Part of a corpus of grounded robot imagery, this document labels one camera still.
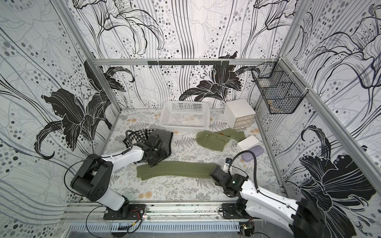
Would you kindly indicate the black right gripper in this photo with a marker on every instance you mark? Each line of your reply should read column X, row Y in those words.
column 217, row 175

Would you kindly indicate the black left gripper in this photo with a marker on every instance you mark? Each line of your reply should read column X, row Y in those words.
column 163, row 155

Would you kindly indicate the green knitted scarf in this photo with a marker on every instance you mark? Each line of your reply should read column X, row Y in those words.
column 211, row 140

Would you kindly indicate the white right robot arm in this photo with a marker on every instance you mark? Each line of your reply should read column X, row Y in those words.
column 298, row 217

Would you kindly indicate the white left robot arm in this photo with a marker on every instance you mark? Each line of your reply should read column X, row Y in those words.
column 92, row 180

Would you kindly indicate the black white patterned scarf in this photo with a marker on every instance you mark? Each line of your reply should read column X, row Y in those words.
column 135, row 137

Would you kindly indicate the white plastic laundry basket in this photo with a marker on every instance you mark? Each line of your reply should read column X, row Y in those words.
column 185, row 116

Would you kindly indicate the lavender flat pad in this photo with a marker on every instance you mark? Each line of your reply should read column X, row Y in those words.
column 256, row 150

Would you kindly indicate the white rectangular box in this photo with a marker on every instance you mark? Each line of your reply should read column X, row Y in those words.
column 248, row 143

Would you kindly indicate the white mini drawer cabinet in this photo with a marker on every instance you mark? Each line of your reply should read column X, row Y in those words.
column 239, row 114

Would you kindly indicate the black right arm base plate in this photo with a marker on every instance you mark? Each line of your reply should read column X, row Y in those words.
column 229, row 212

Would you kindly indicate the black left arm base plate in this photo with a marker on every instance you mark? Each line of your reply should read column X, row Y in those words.
column 126, row 212

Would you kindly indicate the white slotted cable duct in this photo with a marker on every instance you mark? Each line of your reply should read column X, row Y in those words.
column 158, row 227

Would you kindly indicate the black wall hook rail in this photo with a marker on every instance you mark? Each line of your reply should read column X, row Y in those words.
column 188, row 62

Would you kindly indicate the black wire wall basket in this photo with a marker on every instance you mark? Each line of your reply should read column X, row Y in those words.
column 277, row 83

